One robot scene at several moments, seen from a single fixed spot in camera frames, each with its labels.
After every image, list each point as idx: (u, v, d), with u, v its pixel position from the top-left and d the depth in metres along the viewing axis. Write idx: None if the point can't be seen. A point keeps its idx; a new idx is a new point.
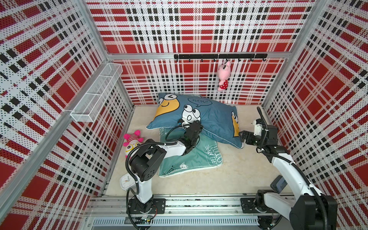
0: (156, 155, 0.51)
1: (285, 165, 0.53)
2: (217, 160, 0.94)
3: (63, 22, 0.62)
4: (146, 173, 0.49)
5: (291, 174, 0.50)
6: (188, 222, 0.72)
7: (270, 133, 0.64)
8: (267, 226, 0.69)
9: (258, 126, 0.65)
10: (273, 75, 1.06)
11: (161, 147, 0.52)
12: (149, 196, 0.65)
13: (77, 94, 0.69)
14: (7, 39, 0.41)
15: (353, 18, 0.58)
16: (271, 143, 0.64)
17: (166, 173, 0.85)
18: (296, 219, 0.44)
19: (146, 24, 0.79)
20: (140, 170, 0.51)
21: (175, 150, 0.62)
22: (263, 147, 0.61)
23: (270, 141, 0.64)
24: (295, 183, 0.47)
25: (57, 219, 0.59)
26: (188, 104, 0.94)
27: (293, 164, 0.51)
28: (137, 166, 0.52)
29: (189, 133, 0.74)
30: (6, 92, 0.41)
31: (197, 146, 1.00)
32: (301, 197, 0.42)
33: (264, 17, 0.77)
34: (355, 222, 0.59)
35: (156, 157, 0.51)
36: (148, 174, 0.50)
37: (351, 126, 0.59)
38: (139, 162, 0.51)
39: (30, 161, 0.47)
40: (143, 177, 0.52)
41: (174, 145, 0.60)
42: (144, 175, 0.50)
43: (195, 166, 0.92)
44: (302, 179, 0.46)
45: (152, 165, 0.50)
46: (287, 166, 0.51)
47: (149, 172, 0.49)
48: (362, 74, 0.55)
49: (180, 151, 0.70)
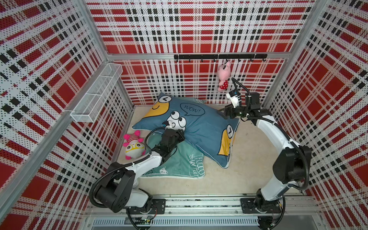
0: (124, 179, 0.44)
1: (269, 125, 0.57)
2: (199, 172, 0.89)
3: (63, 22, 0.62)
4: (117, 203, 0.42)
5: (274, 133, 0.55)
6: (188, 222, 0.72)
7: (253, 98, 0.67)
8: (267, 226, 0.69)
9: (235, 97, 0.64)
10: (273, 75, 1.06)
11: (129, 170, 0.46)
12: (145, 198, 0.64)
13: (77, 94, 0.69)
14: (7, 39, 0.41)
15: (353, 18, 0.58)
16: (255, 108, 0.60)
17: (143, 175, 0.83)
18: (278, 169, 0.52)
19: (146, 24, 0.79)
20: (108, 203, 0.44)
21: (149, 164, 0.56)
22: (248, 113, 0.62)
23: (253, 106, 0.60)
24: (278, 141, 0.53)
25: (57, 219, 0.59)
26: (176, 111, 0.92)
27: (276, 123, 0.55)
28: (104, 199, 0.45)
29: (165, 140, 0.68)
30: (6, 92, 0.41)
31: (181, 153, 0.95)
32: (283, 151, 0.50)
33: (264, 17, 0.77)
34: (355, 222, 0.59)
35: (123, 182, 0.44)
36: (120, 203, 0.43)
37: (351, 127, 0.59)
38: (106, 193, 0.44)
39: (30, 161, 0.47)
40: (112, 209, 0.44)
41: (146, 161, 0.54)
42: (115, 206, 0.43)
43: (176, 172, 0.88)
44: (283, 136, 0.51)
45: (120, 193, 0.43)
46: (270, 127, 0.56)
47: (119, 201, 0.43)
48: (362, 74, 0.55)
49: (155, 163, 0.61)
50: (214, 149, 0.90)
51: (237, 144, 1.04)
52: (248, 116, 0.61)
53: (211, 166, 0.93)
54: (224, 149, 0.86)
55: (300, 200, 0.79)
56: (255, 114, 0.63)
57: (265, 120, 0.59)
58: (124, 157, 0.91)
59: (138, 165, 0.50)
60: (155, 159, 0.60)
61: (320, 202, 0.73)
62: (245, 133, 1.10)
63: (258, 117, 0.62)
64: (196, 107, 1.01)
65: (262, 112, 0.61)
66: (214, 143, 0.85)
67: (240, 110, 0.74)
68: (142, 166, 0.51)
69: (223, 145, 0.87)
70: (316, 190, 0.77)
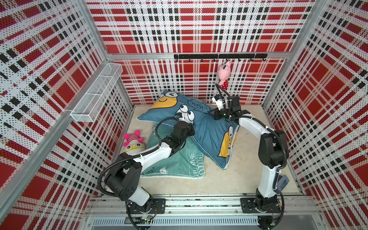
0: (131, 171, 0.45)
1: (247, 120, 0.66)
2: (199, 172, 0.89)
3: (63, 22, 0.62)
4: (124, 191, 0.44)
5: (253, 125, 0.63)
6: (188, 222, 0.72)
7: (234, 101, 0.76)
8: (267, 225, 0.71)
9: (219, 101, 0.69)
10: (273, 75, 1.06)
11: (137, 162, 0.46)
12: (147, 197, 0.65)
13: (77, 94, 0.69)
14: (7, 39, 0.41)
15: (353, 18, 0.58)
16: (236, 109, 0.73)
17: (143, 175, 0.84)
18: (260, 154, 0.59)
19: (146, 24, 0.79)
20: (116, 191, 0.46)
21: (156, 156, 0.55)
22: (230, 115, 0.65)
23: (235, 108, 0.77)
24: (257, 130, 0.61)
25: (57, 219, 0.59)
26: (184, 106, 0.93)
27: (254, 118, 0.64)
28: (112, 186, 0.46)
29: (177, 131, 0.67)
30: (6, 92, 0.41)
31: (181, 152, 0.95)
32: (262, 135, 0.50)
33: (264, 17, 0.77)
34: (355, 222, 0.59)
35: (130, 174, 0.45)
36: (127, 192, 0.45)
37: (351, 126, 0.59)
38: (114, 182, 0.46)
39: (30, 161, 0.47)
40: (120, 197, 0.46)
41: (155, 153, 0.54)
42: (122, 194, 0.44)
43: (176, 172, 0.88)
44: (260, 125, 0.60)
45: (127, 184, 0.44)
46: (249, 121, 0.66)
47: (126, 190, 0.44)
48: (362, 74, 0.55)
49: (165, 155, 0.60)
50: (214, 149, 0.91)
51: (237, 144, 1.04)
52: (231, 118, 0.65)
53: (211, 166, 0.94)
54: (224, 152, 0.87)
55: (300, 200, 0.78)
56: (237, 115, 0.73)
57: (245, 118, 0.68)
58: None
59: (146, 157, 0.50)
60: (165, 151, 0.59)
61: (320, 201, 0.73)
62: (246, 132, 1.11)
63: (239, 115, 0.71)
64: (202, 105, 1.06)
65: (243, 112, 0.70)
66: (215, 143, 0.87)
67: (224, 111, 0.83)
68: (150, 158, 0.51)
69: (223, 147, 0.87)
70: (316, 190, 0.77)
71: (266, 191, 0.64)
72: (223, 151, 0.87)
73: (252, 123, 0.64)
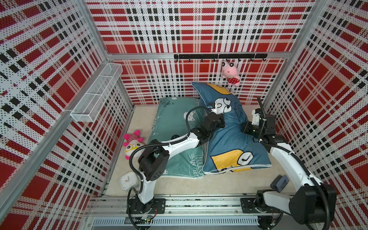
0: (160, 157, 0.48)
1: (284, 155, 0.52)
2: (199, 172, 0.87)
3: (63, 22, 0.62)
4: (154, 174, 0.49)
5: (291, 165, 0.49)
6: (188, 222, 0.72)
7: (268, 122, 0.61)
8: (267, 226, 0.69)
9: (257, 115, 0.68)
10: (273, 75, 1.06)
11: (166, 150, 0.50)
12: (150, 197, 0.65)
13: (77, 94, 0.69)
14: (7, 39, 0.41)
15: (353, 18, 0.58)
16: (269, 132, 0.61)
17: None
18: (296, 209, 0.45)
19: (146, 24, 0.79)
20: (147, 172, 0.51)
21: (184, 146, 0.58)
22: (261, 138, 0.62)
23: (268, 130, 0.62)
24: (296, 174, 0.46)
25: (57, 219, 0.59)
26: (229, 98, 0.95)
27: (293, 154, 0.50)
28: (143, 167, 0.52)
29: (207, 123, 0.65)
30: (6, 92, 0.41)
31: (181, 153, 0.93)
32: (302, 188, 0.42)
33: (264, 17, 0.77)
34: (355, 222, 0.59)
35: (159, 160, 0.48)
36: (155, 175, 0.51)
37: (351, 126, 0.59)
38: (145, 163, 0.51)
39: (30, 161, 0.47)
40: (149, 177, 0.50)
41: (182, 143, 0.56)
42: (151, 176, 0.49)
43: (175, 173, 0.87)
44: (302, 170, 0.45)
45: (155, 167, 0.49)
46: (286, 156, 0.51)
47: (155, 173, 0.50)
48: (362, 74, 0.55)
49: (193, 144, 0.62)
50: (216, 150, 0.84)
51: None
52: (262, 142, 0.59)
53: None
54: (220, 162, 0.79)
55: None
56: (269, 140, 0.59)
57: (280, 149, 0.54)
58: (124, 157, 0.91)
59: (174, 146, 0.53)
60: (192, 142, 0.60)
61: None
62: None
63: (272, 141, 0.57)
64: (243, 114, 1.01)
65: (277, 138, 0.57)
66: (221, 148, 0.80)
67: (255, 128, 0.69)
68: (178, 147, 0.54)
69: (225, 155, 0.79)
70: None
71: (271, 203, 0.62)
72: (219, 160, 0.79)
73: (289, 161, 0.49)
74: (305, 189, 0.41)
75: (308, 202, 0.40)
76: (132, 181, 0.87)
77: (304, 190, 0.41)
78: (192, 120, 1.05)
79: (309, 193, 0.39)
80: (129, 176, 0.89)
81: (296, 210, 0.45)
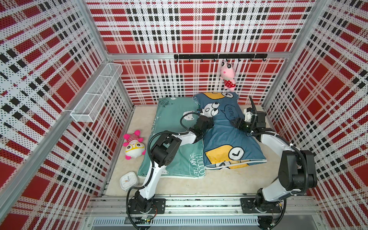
0: (174, 143, 0.59)
1: (271, 137, 0.61)
2: (199, 172, 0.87)
3: (63, 22, 0.62)
4: (166, 159, 0.58)
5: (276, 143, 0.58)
6: (187, 222, 0.72)
7: (259, 118, 0.72)
8: (267, 226, 0.69)
9: (248, 114, 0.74)
10: (273, 75, 1.06)
11: (177, 137, 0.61)
12: (153, 194, 0.68)
13: (77, 94, 0.69)
14: (7, 39, 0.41)
15: (353, 18, 0.58)
16: (260, 126, 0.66)
17: (143, 175, 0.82)
18: (283, 177, 0.50)
19: (146, 24, 0.79)
20: (161, 159, 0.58)
21: (187, 139, 0.69)
22: (253, 130, 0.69)
23: (259, 124, 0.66)
24: (280, 147, 0.55)
25: (57, 219, 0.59)
26: (218, 103, 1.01)
27: (278, 135, 0.59)
28: (157, 155, 0.62)
29: (199, 123, 0.83)
30: (6, 92, 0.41)
31: (182, 152, 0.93)
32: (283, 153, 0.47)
33: (264, 17, 0.77)
34: (355, 223, 0.59)
35: (173, 145, 0.59)
36: (167, 160, 0.58)
37: (351, 126, 0.59)
38: (159, 151, 0.60)
39: (30, 161, 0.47)
40: (164, 162, 0.59)
41: (186, 135, 0.67)
42: (165, 161, 0.59)
43: (176, 172, 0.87)
44: (284, 143, 0.54)
45: (170, 152, 0.58)
46: (272, 138, 0.60)
47: (168, 158, 0.58)
48: (362, 74, 0.55)
49: (191, 140, 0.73)
50: (211, 145, 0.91)
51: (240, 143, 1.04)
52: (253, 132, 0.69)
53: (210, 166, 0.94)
54: (213, 156, 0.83)
55: (300, 200, 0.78)
56: (258, 131, 0.69)
57: (268, 134, 0.63)
58: (124, 158, 0.91)
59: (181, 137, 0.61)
60: (192, 136, 0.73)
61: (321, 202, 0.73)
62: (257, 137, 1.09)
63: (261, 132, 0.67)
64: (237, 114, 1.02)
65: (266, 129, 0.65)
66: (216, 142, 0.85)
67: (248, 123, 0.80)
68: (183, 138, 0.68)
69: (219, 150, 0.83)
70: (316, 190, 0.77)
71: (269, 197, 0.63)
72: (212, 155, 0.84)
73: (274, 140, 0.59)
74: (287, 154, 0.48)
75: (291, 165, 0.46)
76: (132, 181, 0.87)
77: (286, 154, 0.48)
78: (192, 120, 1.05)
79: (289, 155, 0.46)
80: (129, 176, 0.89)
81: (282, 178, 0.50)
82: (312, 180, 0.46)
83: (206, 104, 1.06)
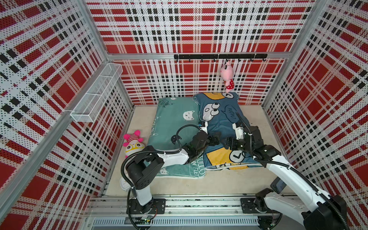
0: (154, 164, 0.48)
1: (284, 170, 0.50)
2: (199, 172, 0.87)
3: (63, 22, 0.62)
4: (140, 182, 0.47)
5: (295, 182, 0.47)
6: (188, 222, 0.72)
7: (255, 136, 0.60)
8: (267, 226, 0.69)
9: (239, 129, 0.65)
10: (273, 75, 1.06)
11: (160, 157, 0.49)
12: (148, 199, 0.65)
13: (77, 94, 0.69)
14: (7, 39, 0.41)
15: (353, 18, 0.58)
16: (259, 145, 0.60)
17: None
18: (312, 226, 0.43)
19: (146, 24, 0.79)
20: (134, 179, 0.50)
21: (176, 159, 0.59)
22: (254, 154, 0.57)
23: (257, 143, 0.60)
24: (302, 190, 0.45)
25: (57, 219, 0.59)
26: (218, 103, 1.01)
27: (293, 168, 0.49)
28: (132, 173, 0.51)
29: (195, 143, 0.70)
30: (6, 92, 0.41)
31: None
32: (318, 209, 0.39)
33: (264, 17, 0.77)
34: (354, 222, 0.59)
35: (152, 166, 0.48)
36: (142, 183, 0.48)
37: (351, 127, 0.59)
38: (134, 169, 0.49)
39: (30, 161, 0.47)
40: (136, 185, 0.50)
41: (175, 155, 0.57)
42: (138, 184, 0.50)
43: (176, 172, 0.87)
44: (308, 186, 0.44)
45: (146, 175, 0.47)
46: (287, 172, 0.49)
47: (143, 180, 0.47)
48: (362, 74, 0.55)
49: (182, 161, 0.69)
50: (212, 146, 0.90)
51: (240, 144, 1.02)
52: (257, 159, 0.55)
53: None
54: (214, 157, 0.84)
55: None
56: (262, 155, 0.56)
57: (277, 165, 0.52)
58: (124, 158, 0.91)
59: (167, 156, 0.52)
60: (183, 157, 0.63)
61: None
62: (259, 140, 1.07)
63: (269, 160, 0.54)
64: (237, 115, 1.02)
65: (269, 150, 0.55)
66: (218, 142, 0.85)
67: (242, 143, 0.68)
68: (170, 158, 0.55)
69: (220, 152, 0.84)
70: None
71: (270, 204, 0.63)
72: (212, 156, 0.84)
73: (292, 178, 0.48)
74: (320, 209, 0.39)
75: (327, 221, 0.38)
76: None
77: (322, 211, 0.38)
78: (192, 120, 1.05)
79: (325, 213, 0.38)
80: None
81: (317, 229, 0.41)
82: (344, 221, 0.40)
83: (206, 104, 1.06)
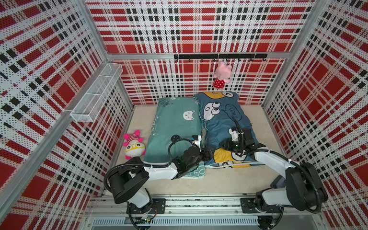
0: (137, 178, 0.45)
1: (265, 153, 0.59)
2: (199, 172, 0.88)
3: (63, 22, 0.62)
4: (120, 197, 0.44)
5: (273, 159, 0.55)
6: (188, 222, 0.72)
7: (247, 135, 0.71)
8: (267, 226, 0.69)
9: (234, 132, 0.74)
10: (273, 75, 1.06)
11: (145, 171, 0.46)
12: (147, 201, 0.64)
13: (77, 94, 0.69)
14: (7, 39, 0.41)
15: (353, 18, 0.58)
16: (250, 143, 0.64)
17: None
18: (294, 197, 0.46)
19: (146, 24, 0.79)
20: (114, 192, 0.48)
21: (165, 173, 0.57)
22: (244, 149, 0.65)
23: (248, 141, 0.71)
24: (279, 164, 0.52)
25: (57, 219, 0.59)
26: (219, 102, 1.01)
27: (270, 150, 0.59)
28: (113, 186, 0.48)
29: (186, 157, 0.66)
30: (6, 92, 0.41)
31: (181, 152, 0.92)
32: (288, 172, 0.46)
33: (264, 17, 0.77)
34: (355, 222, 0.59)
35: (135, 180, 0.45)
36: (123, 197, 0.45)
37: (351, 127, 0.59)
38: (117, 182, 0.46)
39: (30, 161, 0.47)
40: (115, 199, 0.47)
41: (164, 169, 0.54)
42: (118, 199, 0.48)
43: None
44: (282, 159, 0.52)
45: (127, 189, 0.44)
46: (267, 154, 0.58)
47: (123, 195, 0.44)
48: (362, 74, 0.55)
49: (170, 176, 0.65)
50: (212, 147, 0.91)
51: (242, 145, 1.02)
52: (246, 152, 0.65)
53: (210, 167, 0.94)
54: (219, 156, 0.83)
55: None
56: (251, 149, 0.66)
57: (261, 151, 0.61)
58: (124, 158, 0.91)
59: (155, 170, 0.50)
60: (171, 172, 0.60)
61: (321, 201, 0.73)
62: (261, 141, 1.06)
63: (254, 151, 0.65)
64: (238, 113, 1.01)
65: (257, 145, 0.65)
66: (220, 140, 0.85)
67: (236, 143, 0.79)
68: (158, 172, 0.53)
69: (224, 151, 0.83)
70: None
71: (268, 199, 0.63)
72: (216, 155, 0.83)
73: (270, 157, 0.56)
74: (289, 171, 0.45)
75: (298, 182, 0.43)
76: None
77: (290, 172, 0.45)
78: (192, 120, 1.05)
79: (293, 174, 0.44)
80: None
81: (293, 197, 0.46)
82: (323, 194, 0.43)
83: (206, 104, 1.06)
